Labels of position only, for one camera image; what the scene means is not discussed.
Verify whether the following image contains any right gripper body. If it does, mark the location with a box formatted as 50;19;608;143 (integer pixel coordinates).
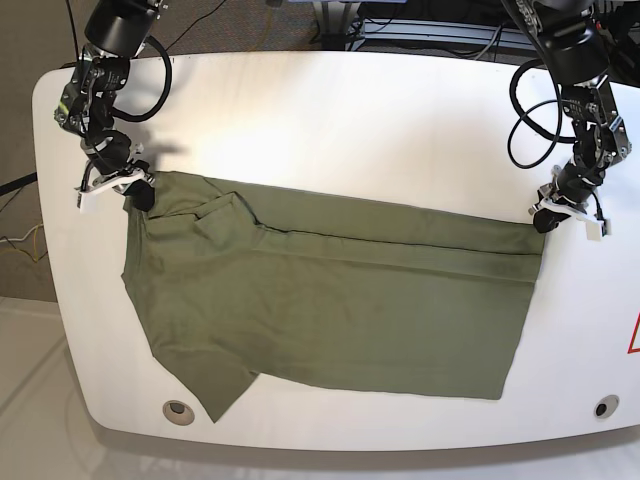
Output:
78;132;154;196

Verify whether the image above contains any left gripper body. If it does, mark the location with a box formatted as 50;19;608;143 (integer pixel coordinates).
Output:
529;162;605;222

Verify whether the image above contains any olive green T-shirt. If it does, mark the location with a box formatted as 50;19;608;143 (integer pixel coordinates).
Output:
122;172;545;420

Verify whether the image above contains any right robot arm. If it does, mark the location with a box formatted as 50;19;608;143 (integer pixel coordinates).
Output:
54;1;173;212

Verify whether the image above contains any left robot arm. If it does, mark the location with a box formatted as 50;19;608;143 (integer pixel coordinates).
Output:
503;1;632;238

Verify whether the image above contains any red triangle warning sticker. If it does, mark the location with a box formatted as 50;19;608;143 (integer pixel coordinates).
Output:
627;316;640;354

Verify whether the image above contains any right table grommet hole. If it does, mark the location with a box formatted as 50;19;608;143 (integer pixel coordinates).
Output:
594;395;620;419

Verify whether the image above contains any table grommet hole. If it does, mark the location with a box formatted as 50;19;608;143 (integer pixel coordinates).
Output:
594;395;620;419
162;400;195;426

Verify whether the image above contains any left table grommet hole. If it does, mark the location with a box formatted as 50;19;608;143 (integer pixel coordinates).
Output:
162;400;195;426

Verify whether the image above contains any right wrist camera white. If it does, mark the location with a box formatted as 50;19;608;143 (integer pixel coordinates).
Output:
77;191;101;214

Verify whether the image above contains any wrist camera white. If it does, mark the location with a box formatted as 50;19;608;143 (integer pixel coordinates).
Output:
585;219;611;241
77;191;101;214

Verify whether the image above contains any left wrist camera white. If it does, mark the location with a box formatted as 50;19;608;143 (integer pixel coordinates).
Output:
585;219;611;241

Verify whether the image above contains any yellow cable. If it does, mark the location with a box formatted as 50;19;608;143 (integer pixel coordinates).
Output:
0;224;49;266

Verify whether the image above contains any aluminium frame rail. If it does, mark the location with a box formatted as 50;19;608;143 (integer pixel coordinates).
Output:
360;19;535;52

